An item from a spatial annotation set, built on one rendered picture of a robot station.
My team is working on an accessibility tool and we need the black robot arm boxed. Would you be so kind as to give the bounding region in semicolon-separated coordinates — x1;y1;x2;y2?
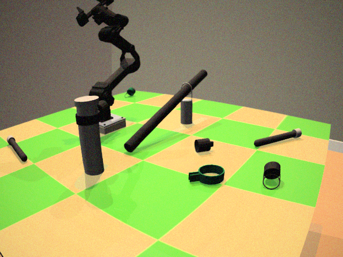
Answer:
89;10;140;123

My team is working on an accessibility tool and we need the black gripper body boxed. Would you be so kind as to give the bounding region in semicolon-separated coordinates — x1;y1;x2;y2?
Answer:
76;0;114;27

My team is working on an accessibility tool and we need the black ring with tab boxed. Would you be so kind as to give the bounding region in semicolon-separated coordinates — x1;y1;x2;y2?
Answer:
189;164;225;185

